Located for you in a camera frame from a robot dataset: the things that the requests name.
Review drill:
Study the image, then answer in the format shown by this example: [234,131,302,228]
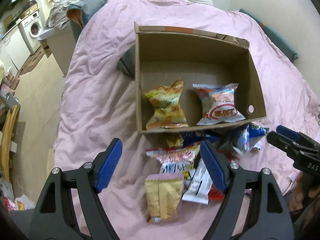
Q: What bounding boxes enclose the blue white chip bag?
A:
[218,123,270,155]

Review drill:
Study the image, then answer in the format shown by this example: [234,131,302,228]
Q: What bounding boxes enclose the gold pink snack pouch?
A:
[145,172,184,224]

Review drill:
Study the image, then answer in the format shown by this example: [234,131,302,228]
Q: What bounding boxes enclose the red white cartoon snack bag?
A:
[146,142,200,190]

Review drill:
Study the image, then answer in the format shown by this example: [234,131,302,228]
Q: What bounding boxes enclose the dark blue snack bag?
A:
[180,129,222,147]

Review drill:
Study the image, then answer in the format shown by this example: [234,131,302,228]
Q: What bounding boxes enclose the white red snack bar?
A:
[182,159,213,205]

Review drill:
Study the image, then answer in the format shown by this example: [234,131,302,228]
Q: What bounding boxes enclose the yellow orange chip bag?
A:
[143,79,189,130]

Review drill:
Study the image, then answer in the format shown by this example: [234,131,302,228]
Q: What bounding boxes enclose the pink bed quilt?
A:
[54,0,319,239]

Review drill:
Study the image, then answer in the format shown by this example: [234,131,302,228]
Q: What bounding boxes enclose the teal blanket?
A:
[239,8,299,63]

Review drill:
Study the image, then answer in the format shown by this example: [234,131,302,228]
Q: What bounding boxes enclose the grey striped cloth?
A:
[117,45,136,77]

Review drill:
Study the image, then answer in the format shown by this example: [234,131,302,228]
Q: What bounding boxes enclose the brown cardboard box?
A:
[135,25,266,134]

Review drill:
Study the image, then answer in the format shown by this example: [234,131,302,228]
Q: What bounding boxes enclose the white kitchen cabinet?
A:
[1,25,30,72]

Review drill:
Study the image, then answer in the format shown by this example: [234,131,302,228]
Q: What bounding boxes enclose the white washing machine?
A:
[18,9,43,55]

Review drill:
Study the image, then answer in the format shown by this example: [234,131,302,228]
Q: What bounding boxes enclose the pile of clothes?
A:
[46,0,108,40]

